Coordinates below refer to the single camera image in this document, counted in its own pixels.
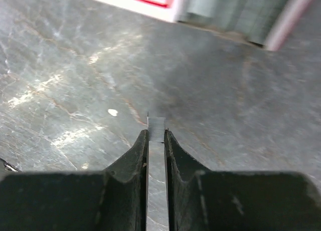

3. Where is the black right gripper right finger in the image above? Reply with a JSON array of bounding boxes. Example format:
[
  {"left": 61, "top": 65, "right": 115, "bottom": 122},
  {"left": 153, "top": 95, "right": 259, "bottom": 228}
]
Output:
[{"left": 165, "top": 131, "right": 320, "bottom": 230}]

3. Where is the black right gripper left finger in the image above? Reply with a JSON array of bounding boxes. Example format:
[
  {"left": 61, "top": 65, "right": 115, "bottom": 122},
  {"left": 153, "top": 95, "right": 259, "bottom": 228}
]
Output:
[{"left": 1, "top": 130, "right": 148, "bottom": 230}]

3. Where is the silver staple strip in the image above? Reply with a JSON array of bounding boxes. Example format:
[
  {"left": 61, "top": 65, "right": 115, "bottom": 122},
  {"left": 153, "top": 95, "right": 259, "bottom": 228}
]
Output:
[{"left": 147, "top": 113, "right": 166, "bottom": 143}]

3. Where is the red white staple box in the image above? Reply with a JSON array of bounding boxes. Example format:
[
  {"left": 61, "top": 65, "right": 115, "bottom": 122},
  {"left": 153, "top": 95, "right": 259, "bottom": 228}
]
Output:
[{"left": 94, "top": 0, "right": 313, "bottom": 51}]

